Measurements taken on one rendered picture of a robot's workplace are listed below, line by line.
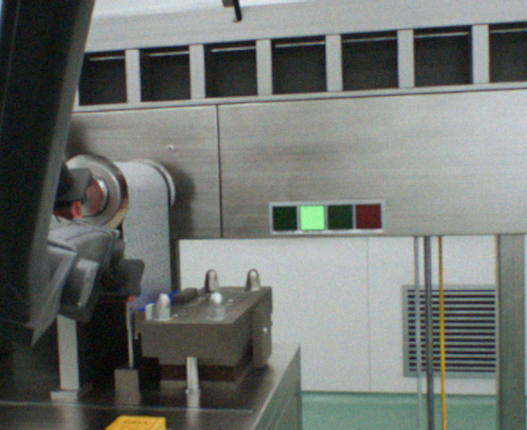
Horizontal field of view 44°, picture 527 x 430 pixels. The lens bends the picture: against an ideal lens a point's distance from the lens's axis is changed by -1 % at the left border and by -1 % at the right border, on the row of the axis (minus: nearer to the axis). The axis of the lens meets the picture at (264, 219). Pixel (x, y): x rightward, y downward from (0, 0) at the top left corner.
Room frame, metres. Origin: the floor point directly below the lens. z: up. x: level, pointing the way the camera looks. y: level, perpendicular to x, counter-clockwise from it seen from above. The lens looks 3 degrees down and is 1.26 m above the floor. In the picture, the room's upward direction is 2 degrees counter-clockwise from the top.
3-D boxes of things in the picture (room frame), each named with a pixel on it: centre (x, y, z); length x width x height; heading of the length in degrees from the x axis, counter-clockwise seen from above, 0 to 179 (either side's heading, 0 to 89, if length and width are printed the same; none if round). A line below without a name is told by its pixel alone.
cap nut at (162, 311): (1.15, 0.18, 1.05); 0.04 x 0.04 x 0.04
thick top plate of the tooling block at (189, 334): (1.31, 0.10, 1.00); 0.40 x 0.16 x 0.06; 169
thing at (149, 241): (1.29, 0.23, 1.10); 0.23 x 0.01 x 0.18; 169
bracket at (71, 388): (1.15, 0.35, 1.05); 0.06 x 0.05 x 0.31; 169
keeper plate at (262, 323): (1.31, 0.01, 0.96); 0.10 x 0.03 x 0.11; 169
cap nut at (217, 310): (1.14, 0.09, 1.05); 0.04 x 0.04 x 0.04
